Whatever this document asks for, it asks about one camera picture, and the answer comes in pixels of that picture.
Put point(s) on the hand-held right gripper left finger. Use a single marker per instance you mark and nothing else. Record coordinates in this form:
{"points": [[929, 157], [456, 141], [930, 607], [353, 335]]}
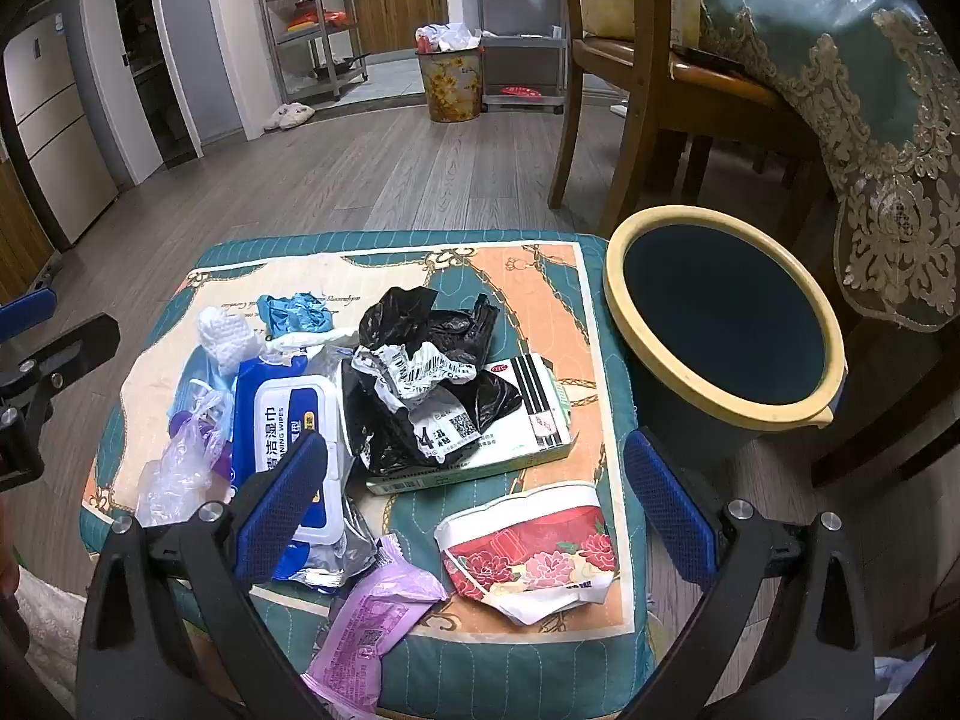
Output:
{"points": [[281, 499]]}

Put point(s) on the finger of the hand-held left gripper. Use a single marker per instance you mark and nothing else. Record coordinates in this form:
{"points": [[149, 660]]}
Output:
{"points": [[26, 313], [75, 345]]}

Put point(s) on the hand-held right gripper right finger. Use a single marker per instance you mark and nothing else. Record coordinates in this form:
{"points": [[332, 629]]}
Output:
{"points": [[667, 502]]}

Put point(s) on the blue wet wipes pack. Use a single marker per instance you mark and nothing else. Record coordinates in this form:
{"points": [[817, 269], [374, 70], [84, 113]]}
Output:
{"points": [[285, 405]]}

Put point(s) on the clear plastic bag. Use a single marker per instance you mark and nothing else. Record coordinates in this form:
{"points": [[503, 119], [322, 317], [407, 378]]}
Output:
{"points": [[180, 465]]}

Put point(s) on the light blue face mask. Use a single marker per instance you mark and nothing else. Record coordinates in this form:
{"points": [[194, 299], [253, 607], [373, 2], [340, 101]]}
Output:
{"points": [[214, 381]]}

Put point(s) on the purple foil wrapper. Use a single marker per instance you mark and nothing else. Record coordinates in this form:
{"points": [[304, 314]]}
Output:
{"points": [[367, 615]]}

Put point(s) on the red floral paper bowl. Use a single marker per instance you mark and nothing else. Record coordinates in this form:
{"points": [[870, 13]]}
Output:
{"points": [[525, 547]]}

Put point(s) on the white tissue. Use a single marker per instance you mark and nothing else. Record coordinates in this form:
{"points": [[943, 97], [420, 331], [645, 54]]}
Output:
{"points": [[225, 337]]}

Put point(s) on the white medicine box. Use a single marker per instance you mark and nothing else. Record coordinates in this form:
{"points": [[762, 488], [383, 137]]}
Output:
{"points": [[540, 405]]}

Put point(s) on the blue glove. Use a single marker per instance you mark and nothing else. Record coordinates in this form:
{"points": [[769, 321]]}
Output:
{"points": [[292, 311]]}

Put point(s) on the white printed paper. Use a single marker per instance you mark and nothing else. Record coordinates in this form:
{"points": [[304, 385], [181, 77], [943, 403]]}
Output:
{"points": [[420, 371]]}

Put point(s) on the blue bin with yellow rim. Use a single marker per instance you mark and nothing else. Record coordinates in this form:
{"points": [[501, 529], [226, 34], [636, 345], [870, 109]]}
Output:
{"points": [[720, 315]]}

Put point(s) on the black plastic bag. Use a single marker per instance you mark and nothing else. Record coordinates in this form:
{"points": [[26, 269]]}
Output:
{"points": [[420, 322]]}

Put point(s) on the floral trash can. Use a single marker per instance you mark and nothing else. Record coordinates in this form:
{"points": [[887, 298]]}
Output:
{"points": [[450, 86]]}

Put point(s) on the white crumpled trash bag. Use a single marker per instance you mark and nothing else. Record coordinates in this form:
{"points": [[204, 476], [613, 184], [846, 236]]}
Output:
{"points": [[450, 37]]}

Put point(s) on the wooden side cabinet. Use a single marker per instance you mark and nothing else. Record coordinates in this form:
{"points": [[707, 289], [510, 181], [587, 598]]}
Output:
{"points": [[19, 232]]}

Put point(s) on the white refrigerator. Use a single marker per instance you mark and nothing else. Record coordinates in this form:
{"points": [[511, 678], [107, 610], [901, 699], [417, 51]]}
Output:
{"points": [[45, 127]]}

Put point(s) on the white fluffy garment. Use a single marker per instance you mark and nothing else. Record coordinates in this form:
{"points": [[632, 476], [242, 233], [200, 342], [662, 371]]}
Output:
{"points": [[49, 637]]}

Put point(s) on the teal printed cushion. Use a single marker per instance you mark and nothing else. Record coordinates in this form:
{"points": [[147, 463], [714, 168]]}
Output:
{"points": [[510, 300]]}

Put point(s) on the white slipper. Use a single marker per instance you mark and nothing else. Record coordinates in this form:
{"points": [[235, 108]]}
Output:
{"points": [[274, 120], [300, 112]]}

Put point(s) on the light blue cloth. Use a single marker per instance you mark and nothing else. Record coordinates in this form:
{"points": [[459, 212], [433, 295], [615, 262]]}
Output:
{"points": [[904, 690]]}

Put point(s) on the black frying pan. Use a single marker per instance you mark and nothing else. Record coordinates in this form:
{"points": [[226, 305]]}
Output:
{"points": [[337, 66]]}

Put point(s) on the metal shelf rack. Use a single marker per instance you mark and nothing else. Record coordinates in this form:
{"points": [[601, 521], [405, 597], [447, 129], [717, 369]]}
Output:
{"points": [[315, 22]]}

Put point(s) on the black phone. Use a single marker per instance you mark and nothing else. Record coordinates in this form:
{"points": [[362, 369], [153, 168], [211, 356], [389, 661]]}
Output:
{"points": [[709, 60]]}

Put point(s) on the wooden kitchen cabinet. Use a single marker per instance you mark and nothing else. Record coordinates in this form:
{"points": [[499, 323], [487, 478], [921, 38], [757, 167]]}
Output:
{"points": [[397, 15]]}

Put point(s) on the teal lace tablecloth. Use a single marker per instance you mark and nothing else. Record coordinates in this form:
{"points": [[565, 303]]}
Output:
{"points": [[825, 52]]}

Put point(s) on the grey plastic shelf cart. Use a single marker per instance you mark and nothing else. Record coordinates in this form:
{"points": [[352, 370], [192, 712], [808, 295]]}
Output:
{"points": [[521, 22]]}

